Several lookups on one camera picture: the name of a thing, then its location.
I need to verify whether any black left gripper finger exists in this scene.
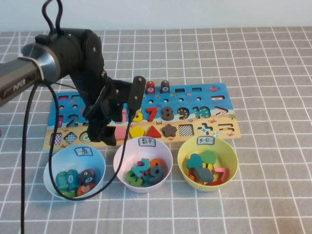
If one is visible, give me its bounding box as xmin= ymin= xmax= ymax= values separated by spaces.
xmin=87 ymin=118 xmax=103 ymax=143
xmin=100 ymin=126 xmax=117 ymax=147

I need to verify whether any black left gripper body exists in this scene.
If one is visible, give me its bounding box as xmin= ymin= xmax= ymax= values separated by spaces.
xmin=82 ymin=77 xmax=134 ymax=128

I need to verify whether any pink wooden trapezoid block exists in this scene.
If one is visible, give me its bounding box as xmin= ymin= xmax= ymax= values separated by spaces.
xmin=114 ymin=127 xmax=129 ymax=141

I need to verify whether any paper label on blue bowl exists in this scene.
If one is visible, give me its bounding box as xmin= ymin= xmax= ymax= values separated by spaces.
xmin=74 ymin=146 xmax=94 ymax=157

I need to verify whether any light blue plastic bowl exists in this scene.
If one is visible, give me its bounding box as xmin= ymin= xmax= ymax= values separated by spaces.
xmin=43 ymin=145 xmax=106 ymax=204

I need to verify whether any paper label on pink bowl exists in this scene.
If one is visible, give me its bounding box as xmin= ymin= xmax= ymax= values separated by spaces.
xmin=138 ymin=137 xmax=156 ymax=148

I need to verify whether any light pink plastic bowl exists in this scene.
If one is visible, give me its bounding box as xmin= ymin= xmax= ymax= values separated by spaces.
xmin=113 ymin=139 xmax=174 ymax=194

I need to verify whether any colourful wooden puzzle board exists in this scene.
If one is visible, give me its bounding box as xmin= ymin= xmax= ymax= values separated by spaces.
xmin=42 ymin=83 xmax=242 ymax=152

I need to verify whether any paper label on yellow bowl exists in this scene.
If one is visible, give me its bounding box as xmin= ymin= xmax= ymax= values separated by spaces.
xmin=196 ymin=136 xmax=215 ymax=146

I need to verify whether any yellow-green plastic bowl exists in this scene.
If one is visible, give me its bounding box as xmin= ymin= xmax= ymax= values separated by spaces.
xmin=177 ymin=136 xmax=239 ymax=192

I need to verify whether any yellow wooden pentagon block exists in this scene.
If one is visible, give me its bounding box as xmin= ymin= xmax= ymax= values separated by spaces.
xmin=129 ymin=126 xmax=146 ymax=139

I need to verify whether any yellow wooden number six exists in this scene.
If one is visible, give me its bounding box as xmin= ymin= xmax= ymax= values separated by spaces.
xmin=132 ymin=109 xmax=143 ymax=123

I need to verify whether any teal wooden number two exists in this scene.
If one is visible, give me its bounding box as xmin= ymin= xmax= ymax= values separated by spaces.
xmin=130 ymin=158 xmax=150 ymax=178

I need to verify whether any red wooden number seven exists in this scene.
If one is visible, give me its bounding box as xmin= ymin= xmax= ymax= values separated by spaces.
xmin=145 ymin=107 xmax=158 ymax=122

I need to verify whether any red wooden triangle block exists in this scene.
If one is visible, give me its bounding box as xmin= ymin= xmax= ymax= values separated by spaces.
xmin=145 ymin=125 xmax=162 ymax=138

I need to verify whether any dark grey wooden fish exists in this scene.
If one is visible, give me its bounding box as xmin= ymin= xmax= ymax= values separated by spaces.
xmin=79 ymin=170 xmax=95 ymax=186

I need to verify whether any green wooden number three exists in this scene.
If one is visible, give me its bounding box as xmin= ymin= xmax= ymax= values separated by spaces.
xmin=125 ymin=170 xmax=143 ymax=187

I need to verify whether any orange wooden number zero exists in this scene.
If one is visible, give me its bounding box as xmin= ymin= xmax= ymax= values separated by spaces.
xmin=149 ymin=158 xmax=163 ymax=171

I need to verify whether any teal wooden fish number four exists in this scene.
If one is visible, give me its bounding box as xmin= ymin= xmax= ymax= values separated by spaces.
xmin=66 ymin=169 xmax=80 ymax=191

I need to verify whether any orange wooden fish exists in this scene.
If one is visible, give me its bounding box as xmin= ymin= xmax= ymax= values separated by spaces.
xmin=77 ymin=183 xmax=97 ymax=197

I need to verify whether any teal striped wooden fish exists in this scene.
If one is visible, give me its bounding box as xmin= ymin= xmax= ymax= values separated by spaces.
xmin=56 ymin=171 xmax=68 ymax=192

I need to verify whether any brown wooden number eight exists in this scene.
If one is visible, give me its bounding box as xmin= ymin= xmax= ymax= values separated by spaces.
xmin=161 ymin=106 xmax=175 ymax=121

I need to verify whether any brown wooden star block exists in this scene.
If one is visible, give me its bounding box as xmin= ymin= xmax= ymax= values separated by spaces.
xmin=161 ymin=123 xmax=177 ymax=137

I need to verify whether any dark teal wooden number nine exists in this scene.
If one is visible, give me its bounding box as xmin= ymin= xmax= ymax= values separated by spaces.
xmin=142 ymin=165 xmax=164 ymax=185

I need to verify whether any teal wooden heart block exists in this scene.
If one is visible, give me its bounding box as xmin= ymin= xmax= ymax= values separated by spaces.
xmin=186 ymin=153 xmax=203 ymax=170

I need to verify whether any dark grey wooden diamond block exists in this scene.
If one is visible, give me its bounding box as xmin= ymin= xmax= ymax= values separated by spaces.
xmin=193 ymin=167 xmax=215 ymax=183

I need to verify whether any green wooden circle block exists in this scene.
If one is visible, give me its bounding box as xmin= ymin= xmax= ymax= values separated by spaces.
xmin=200 ymin=150 xmax=217 ymax=166

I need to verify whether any pink wooden greater-than sign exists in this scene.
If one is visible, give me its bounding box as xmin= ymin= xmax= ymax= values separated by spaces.
xmin=212 ymin=167 xmax=230 ymax=182

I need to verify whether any grey checked tablecloth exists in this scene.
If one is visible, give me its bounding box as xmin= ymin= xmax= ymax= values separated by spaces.
xmin=0 ymin=26 xmax=312 ymax=234

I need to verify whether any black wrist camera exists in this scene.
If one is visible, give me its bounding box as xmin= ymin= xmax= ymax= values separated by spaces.
xmin=127 ymin=76 xmax=147 ymax=111

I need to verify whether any black camera cable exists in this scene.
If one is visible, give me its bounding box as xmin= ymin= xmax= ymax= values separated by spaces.
xmin=20 ymin=80 xmax=137 ymax=234

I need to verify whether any black looped wrist cable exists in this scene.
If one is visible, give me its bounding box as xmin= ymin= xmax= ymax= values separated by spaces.
xmin=41 ymin=0 xmax=64 ymax=34

